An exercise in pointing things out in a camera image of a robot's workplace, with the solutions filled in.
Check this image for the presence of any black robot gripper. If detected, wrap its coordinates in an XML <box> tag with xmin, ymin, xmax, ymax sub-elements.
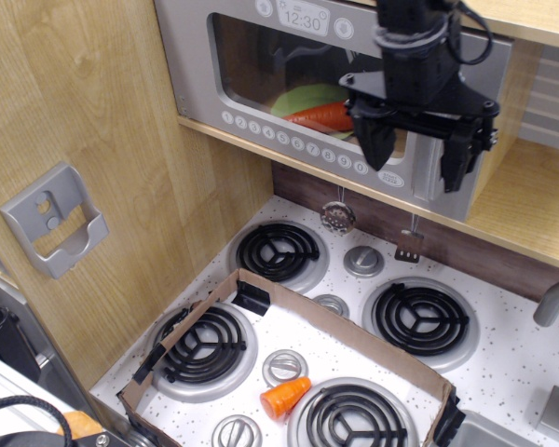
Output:
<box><xmin>340</xmin><ymin>36</ymin><xmax>500</xmax><ymax>193</ymax></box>

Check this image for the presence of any silver toy microwave door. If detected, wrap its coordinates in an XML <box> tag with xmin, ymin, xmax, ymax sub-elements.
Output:
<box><xmin>155</xmin><ymin>1</ymin><xmax>512</xmax><ymax>221</ymax></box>

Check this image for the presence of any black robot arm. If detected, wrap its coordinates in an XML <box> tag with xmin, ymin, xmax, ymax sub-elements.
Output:
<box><xmin>339</xmin><ymin>1</ymin><xmax>500</xmax><ymax>193</ymax></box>

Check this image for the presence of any orange toy carrot in microwave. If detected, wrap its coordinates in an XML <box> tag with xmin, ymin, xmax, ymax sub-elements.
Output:
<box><xmin>283</xmin><ymin>102</ymin><xmax>353</xmax><ymax>133</ymax></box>

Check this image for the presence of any hanging small spatula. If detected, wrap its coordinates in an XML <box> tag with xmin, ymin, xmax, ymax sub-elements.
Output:
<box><xmin>394</xmin><ymin>214</ymin><xmax>424</xmax><ymax>264</ymax></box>

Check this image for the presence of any hanging metal strainer spoon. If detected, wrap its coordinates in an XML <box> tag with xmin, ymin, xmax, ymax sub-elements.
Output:
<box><xmin>320</xmin><ymin>186</ymin><xmax>357</xmax><ymax>235</ymax></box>

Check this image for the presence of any green toy plate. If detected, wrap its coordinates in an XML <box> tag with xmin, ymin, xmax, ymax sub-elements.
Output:
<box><xmin>271</xmin><ymin>84</ymin><xmax>353</xmax><ymax>140</ymax></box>

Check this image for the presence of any grey stove knob back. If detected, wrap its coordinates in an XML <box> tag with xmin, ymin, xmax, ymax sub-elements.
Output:
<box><xmin>343</xmin><ymin>246</ymin><xmax>385</xmax><ymax>278</ymax></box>

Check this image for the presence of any grey stove knob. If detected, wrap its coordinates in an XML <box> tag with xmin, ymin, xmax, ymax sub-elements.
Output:
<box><xmin>211</xmin><ymin>414</ymin><xmax>263</xmax><ymax>447</ymax></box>
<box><xmin>262</xmin><ymin>349</ymin><xmax>308</xmax><ymax>387</ymax></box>
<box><xmin>343</xmin><ymin>246</ymin><xmax>385</xmax><ymax>278</ymax></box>
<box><xmin>313</xmin><ymin>294</ymin><xmax>349</xmax><ymax>318</ymax></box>

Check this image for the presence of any back left black burner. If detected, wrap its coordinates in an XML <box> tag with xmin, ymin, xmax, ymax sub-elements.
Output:
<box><xmin>227</xmin><ymin>220</ymin><xmax>330</xmax><ymax>294</ymax></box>

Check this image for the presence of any black burner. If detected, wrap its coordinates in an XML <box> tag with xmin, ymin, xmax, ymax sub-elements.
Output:
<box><xmin>286</xmin><ymin>377</ymin><xmax>420</xmax><ymax>447</ymax></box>
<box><xmin>153</xmin><ymin>303</ymin><xmax>258</xmax><ymax>403</ymax></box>
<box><xmin>361</xmin><ymin>277</ymin><xmax>480</xmax><ymax>373</ymax></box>
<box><xmin>227</xmin><ymin>220</ymin><xmax>330</xmax><ymax>294</ymax></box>

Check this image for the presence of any back right black burner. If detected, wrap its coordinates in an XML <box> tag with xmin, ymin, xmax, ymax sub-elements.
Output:
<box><xmin>361</xmin><ymin>277</ymin><xmax>480</xmax><ymax>373</ymax></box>

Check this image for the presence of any grey stove knob middle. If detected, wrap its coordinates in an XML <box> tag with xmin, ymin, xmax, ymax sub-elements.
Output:
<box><xmin>313</xmin><ymin>294</ymin><xmax>349</xmax><ymax>318</ymax></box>

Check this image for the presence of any grey stove knob front centre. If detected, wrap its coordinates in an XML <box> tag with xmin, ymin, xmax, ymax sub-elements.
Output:
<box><xmin>262</xmin><ymin>349</ymin><xmax>308</xmax><ymax>387</ymax></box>

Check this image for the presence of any front right black burner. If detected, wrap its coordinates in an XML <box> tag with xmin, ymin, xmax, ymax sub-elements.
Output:
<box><xmin>286</xmin><ymin>377</ymin><xmax>420</xmax><ymax>447</ymax></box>

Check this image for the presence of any brown cardboard tray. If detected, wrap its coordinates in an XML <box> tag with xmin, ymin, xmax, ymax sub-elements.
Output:
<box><xmin>117</xmin><ymin>269</ymin><xmax>464</xmax><ymax>446</ymax></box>

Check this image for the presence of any orange carrot piece on stove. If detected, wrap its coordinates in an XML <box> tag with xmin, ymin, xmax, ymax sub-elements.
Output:
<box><xmin>260</xmin><ymin>376</ymin><xmax>311</xmax><ymax>420</ymax></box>

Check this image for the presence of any silver toy sink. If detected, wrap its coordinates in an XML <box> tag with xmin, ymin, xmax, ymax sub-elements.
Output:
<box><xmin>449</xmin><ymin>386</ymin><xmax>559</xmax><ymax>446</ymax></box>

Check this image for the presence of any front left black burner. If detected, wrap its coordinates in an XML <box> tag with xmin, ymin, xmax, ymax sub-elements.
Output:
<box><xmin>153</xmin><ymin>303</ymin><xmax>258</xmax><ymax>403</ymax></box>

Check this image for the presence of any grey wall phone holder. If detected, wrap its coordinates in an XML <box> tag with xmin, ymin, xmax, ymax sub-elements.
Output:
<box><xmin>0</xmin><ymin>162</ymin><xmax>109</xmax><ymax>279</ymax></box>

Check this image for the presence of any black cable bottom left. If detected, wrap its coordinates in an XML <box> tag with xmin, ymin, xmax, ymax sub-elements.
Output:
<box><xmin>0</xmin><ymin>394</ymin><xmax>74</xmax><ymax>447</ymax></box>

